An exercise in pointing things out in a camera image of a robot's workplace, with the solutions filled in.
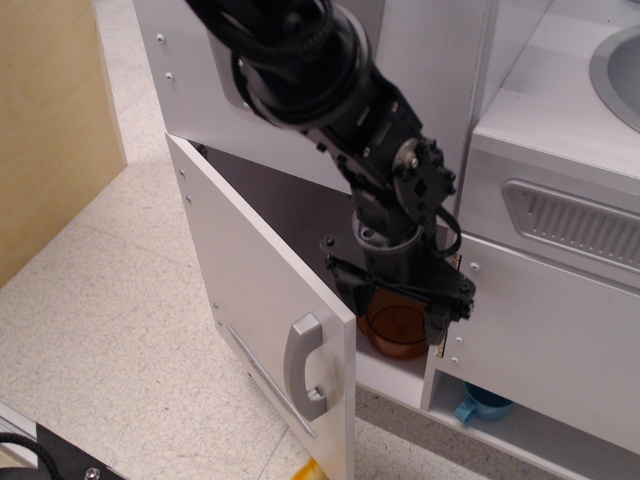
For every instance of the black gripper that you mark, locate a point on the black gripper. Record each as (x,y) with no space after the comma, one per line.
(411,272)

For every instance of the white fridge door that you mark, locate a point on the white fridge door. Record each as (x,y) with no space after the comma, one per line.
(298,329)

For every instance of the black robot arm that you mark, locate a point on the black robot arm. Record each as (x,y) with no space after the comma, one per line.
(397,176)

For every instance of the silver fridge emblem badge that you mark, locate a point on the silver fridge emblem badge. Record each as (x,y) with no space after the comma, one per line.
(274,388)

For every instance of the white toy fridge cabinet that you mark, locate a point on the white toy fridge cabinet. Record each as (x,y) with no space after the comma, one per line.
(431,50)

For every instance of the orange plastic pot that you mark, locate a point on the orange plastic pot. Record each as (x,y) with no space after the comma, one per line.
(393,324)

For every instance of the lower brass hinge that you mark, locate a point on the lower brass hinge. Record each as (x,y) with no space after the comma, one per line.
(441,348)

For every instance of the brass hinge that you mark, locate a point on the brass hinge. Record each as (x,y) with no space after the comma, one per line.
(441,348)
(456,261)

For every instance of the upper brass hinge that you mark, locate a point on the upper brass hinge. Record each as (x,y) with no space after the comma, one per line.
(456,261)

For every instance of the blue plastic cup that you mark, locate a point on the blue plastic cup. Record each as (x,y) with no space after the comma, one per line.
(481,404)

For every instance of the white toy kitchen counter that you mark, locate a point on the white toy kitchen counter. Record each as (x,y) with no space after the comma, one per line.
(554,331)

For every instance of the yellow toy bread loaf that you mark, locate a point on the yellow toy bread loaf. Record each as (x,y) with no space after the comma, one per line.
(310,471)

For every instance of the silver vent grille panel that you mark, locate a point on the silver vent grille panel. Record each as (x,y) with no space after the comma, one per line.
(573,223)

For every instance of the silver ice dispenser recess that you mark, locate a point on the silver ice dispenser recess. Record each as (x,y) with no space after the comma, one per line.
(230,85)

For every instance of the grey sink basin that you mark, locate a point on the grey sink basin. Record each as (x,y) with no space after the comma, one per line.
(614,74)

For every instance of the light wooden board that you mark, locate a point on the light wooden board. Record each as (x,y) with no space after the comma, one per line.
(60,140)

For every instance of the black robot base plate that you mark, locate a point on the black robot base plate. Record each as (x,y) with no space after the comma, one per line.
(31,451)

